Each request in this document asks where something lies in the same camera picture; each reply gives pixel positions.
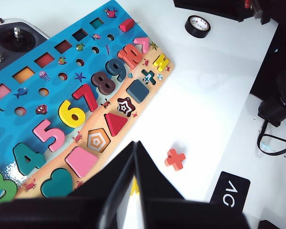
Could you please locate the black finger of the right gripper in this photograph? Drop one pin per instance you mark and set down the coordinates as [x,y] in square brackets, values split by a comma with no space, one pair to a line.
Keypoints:
[212,7]

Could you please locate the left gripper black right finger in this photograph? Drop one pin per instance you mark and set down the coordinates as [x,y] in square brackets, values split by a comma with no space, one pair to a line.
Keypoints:
[174,212]

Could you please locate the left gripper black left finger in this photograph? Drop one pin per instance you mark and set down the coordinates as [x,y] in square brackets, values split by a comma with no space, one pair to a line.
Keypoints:
[85,212]

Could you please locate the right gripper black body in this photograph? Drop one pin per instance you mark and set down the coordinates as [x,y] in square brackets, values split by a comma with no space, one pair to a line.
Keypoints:
[257,9]

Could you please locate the dark slate square cube piece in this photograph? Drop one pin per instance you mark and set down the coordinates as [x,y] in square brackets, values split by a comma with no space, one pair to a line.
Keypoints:
[137,91]

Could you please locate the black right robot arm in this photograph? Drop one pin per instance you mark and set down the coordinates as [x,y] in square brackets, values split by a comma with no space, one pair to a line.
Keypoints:
[276,59]

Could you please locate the black tape roll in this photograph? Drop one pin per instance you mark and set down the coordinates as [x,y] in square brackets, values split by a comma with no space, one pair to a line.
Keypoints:
[193,32]

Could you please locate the dark teal heart piece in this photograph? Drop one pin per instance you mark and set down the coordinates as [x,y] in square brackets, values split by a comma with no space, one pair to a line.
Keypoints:
[57,183]

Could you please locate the yellow pentagon shape piece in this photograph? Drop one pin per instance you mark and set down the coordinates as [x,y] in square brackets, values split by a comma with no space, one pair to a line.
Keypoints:
[134,188]

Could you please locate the pink square shape piece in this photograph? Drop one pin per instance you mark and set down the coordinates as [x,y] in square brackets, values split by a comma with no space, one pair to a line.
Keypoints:
[82,162]

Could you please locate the orange plus shape piece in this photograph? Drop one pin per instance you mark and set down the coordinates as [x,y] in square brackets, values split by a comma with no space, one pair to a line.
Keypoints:
[175,159]

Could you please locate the black plate white lettering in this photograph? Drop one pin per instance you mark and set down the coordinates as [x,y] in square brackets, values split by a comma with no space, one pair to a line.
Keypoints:
[228,190]

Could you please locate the yellow math sign piece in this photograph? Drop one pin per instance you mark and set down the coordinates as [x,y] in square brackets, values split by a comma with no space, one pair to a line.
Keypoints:
[161,62]

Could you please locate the pink angle sign piece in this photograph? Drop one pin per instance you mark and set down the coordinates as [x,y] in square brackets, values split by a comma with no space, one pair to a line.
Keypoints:
[143,43]

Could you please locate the dark teal number four piece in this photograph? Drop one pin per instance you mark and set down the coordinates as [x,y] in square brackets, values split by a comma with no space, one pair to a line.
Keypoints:
[26,159]

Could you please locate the pink number five piece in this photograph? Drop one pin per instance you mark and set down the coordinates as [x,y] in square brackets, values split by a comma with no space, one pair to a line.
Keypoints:
[50,136]

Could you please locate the green number three piece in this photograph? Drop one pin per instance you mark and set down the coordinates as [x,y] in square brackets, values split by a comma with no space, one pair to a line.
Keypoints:
[2,188]

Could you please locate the red minus sign block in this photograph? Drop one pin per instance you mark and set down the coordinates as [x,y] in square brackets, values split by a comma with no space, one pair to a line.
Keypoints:
[126,25]

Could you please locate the red triangle shape piece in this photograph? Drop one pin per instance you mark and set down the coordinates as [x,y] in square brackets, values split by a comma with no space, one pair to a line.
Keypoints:
[115,122]

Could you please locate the orange number ten piece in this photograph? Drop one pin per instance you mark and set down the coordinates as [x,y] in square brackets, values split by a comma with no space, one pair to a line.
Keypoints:
[129,56]

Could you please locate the yellow number six piece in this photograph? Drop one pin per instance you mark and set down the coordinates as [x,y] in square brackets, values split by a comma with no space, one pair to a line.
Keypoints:
[66,117]

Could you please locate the black device housing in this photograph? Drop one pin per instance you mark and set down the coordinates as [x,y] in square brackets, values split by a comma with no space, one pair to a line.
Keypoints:
[276,225]

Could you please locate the dark slate number nine piece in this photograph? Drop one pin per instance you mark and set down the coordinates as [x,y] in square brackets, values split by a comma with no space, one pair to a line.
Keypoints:
[116,69]

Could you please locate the red number seven piece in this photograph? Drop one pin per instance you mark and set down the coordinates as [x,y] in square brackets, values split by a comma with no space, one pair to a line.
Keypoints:
[87,95]

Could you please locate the blue wooden number puzzle board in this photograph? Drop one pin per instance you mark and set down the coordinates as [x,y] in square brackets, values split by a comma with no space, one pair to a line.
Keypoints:
[52,95]

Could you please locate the brown number eight piece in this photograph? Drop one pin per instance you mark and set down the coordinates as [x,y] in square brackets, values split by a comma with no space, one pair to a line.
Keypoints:
[102,82]

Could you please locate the black white RC transmitter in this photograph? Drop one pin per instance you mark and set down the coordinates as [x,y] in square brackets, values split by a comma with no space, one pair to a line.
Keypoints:
[14,55]

